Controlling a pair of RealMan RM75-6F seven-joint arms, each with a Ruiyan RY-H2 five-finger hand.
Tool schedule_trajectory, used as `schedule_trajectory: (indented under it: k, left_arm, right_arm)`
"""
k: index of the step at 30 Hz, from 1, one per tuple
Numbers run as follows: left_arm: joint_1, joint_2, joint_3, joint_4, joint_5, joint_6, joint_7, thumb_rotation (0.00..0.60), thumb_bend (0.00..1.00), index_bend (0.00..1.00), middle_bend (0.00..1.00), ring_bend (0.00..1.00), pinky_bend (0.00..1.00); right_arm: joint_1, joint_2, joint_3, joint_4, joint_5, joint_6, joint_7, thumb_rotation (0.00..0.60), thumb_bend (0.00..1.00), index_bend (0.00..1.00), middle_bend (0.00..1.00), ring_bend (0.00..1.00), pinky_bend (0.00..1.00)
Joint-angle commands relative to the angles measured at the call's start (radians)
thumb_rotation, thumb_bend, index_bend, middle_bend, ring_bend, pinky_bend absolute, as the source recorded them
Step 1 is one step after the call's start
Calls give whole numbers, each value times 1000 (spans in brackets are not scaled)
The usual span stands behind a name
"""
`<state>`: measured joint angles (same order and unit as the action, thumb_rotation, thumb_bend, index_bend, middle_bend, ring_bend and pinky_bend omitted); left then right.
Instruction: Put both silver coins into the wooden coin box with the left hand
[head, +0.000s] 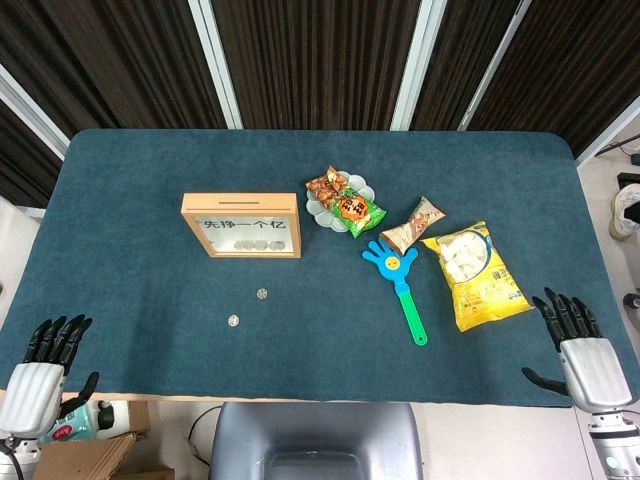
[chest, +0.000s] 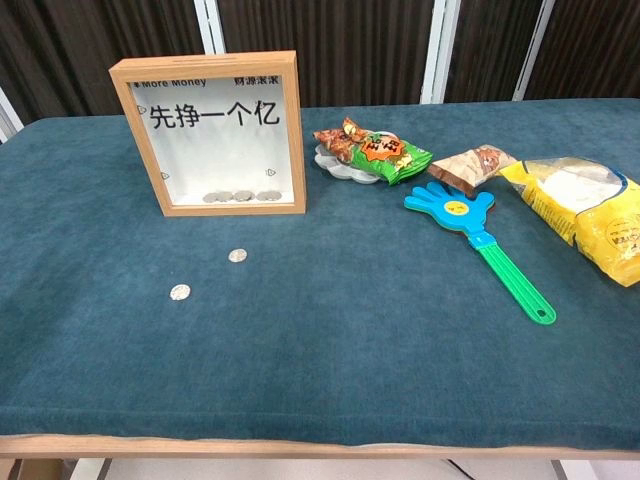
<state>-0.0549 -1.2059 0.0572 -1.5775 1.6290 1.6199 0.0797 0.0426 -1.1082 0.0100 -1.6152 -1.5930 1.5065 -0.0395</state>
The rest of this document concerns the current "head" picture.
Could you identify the cardboard box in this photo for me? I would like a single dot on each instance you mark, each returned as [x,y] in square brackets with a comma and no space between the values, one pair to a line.
[100,455]

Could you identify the wooden coin bank box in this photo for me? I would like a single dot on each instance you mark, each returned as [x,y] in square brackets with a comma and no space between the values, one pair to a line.
[240,202]

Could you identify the silver coin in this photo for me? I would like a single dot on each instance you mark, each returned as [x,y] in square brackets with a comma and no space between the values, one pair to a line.
[243,245]
[261,293]
[233,320]
[276,245]

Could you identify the green snack packet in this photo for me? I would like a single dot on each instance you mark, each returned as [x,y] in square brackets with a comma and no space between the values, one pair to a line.
[360,220]

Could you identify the white partition post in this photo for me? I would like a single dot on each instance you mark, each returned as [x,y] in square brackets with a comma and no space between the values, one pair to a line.
[417,65]
[494,65]
[217,65]
[607,135]
[30,107]

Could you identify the blue table cloth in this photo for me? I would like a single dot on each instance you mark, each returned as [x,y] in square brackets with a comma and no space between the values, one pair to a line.
[150,325]

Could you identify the teal wet wipes pack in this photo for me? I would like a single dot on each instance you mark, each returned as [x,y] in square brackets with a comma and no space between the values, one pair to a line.
[75,425]

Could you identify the black white small device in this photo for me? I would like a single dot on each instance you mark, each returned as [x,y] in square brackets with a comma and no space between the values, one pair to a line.
[106,415]

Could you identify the black flat box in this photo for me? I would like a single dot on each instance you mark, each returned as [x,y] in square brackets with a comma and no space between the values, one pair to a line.
[630,179]

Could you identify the pale flower-shaped plate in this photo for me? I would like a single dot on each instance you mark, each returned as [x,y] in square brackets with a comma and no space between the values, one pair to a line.
[312,207]

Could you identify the brown orange snack packet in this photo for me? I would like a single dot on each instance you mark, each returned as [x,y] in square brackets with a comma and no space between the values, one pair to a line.
[322,190]

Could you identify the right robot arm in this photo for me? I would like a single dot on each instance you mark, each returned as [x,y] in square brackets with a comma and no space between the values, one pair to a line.
[610,440]

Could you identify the yellow dumpling bag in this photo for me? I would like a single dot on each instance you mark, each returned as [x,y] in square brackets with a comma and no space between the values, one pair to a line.
[480,295]

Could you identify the grey robot chest shell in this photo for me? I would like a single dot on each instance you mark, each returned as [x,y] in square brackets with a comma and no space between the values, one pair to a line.
[315,430]

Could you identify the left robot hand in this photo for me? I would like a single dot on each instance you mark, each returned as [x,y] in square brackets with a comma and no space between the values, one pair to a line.
[30,395]

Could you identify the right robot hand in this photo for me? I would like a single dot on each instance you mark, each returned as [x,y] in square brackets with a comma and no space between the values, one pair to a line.
[595,375]

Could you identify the brown beige snack packet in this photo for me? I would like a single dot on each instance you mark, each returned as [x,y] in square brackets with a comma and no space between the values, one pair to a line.
[410,225]

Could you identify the white sneaker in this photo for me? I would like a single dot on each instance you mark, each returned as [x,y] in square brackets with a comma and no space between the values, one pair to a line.
[625,210]

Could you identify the blue hand clapper toy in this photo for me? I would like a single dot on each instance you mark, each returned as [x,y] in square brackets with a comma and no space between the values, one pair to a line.
[392,262]

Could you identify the black grey floor object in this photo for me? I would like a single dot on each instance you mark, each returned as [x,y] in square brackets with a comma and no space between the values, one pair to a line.
[632,301]

